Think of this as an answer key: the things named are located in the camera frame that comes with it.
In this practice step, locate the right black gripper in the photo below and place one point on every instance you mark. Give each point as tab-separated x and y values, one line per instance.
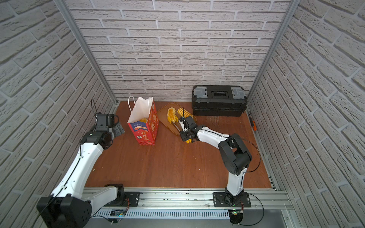
184	137

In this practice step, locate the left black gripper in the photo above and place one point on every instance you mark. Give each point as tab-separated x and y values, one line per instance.
114	130

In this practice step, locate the striped yellow bread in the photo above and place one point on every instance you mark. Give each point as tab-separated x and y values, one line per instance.
183	113

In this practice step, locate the braided yellow bread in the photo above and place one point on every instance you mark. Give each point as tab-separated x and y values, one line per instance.
171	115

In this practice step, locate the red white paper bag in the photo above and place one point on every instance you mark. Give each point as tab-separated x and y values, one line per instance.
144	133

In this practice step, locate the brown wooden tray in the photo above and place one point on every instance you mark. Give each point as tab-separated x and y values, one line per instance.
162	114

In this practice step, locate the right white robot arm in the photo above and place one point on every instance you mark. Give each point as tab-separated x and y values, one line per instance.
234	153

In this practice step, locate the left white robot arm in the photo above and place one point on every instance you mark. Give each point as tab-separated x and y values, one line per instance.
66	207

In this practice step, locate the black plastic toolbox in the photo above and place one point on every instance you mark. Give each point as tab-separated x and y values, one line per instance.
218	100

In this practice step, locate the orange black utility knife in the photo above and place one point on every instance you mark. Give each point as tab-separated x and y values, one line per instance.
252	122

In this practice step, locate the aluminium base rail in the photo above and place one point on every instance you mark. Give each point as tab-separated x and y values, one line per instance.
196	203

